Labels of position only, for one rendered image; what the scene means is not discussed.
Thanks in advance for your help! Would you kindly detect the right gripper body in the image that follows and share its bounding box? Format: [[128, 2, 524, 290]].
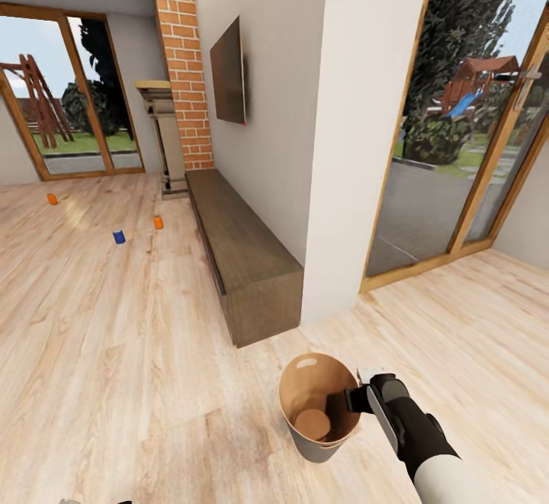
[[344, 385, 374, 414]]

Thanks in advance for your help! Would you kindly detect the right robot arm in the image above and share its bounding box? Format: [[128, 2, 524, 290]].
[[344, 364, 498, 504]]

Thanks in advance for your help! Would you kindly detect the trash can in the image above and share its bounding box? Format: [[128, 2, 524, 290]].
[[278, 352, 361, 464]]

